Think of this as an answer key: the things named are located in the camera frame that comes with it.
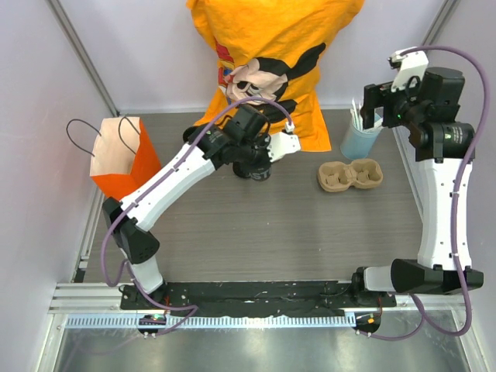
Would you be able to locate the black cup with lettering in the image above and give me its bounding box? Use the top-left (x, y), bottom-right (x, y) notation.
top-left (182, 126), bottom-right (202, 144)

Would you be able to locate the white slotted cable duct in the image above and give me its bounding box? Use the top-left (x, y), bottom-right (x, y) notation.
top-left (65, 313), bottom-right (356, 329)

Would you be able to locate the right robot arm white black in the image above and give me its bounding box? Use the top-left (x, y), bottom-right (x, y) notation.
top-left (350, 67), bottom-right (484, 306)

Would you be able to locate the lower pulp cup carrier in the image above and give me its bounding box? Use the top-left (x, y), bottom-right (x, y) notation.
top-left (317, 159), bottom-right (384, 193)

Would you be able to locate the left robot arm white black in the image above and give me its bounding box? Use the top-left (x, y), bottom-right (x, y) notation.
top-left (103, 104), bottom-right (271, 309)

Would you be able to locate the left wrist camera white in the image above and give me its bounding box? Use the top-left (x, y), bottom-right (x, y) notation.
top-left (267, 121), bottom-right (301, 163)

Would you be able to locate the orange cartoon mouse cloth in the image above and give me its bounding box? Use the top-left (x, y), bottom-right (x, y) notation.
top-left (187, 0), bottom-right (363, 152)

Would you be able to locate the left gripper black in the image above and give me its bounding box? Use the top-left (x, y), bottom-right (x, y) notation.
top-left (236, 132), bottom-right (280, 177)

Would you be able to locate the aluminium frame rail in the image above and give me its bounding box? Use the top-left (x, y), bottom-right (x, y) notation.
top-left (46, 0), bottom-right (120, 117)

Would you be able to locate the light blue straw holder cup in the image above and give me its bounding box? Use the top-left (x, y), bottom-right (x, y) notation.
top-left (340, 119), bottom-right (382, 160)

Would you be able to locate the orange paper bag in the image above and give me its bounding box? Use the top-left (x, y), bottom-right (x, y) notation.
top-left (76, 116), bottom-right (162, 201)

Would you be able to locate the black cup from stack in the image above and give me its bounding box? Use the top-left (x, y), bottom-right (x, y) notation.
top-left (232, 162), bottom-right (271, 181)

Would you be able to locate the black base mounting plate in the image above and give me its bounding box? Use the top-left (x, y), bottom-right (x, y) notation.
top-left (119, 279), bottom-right (398, 317)

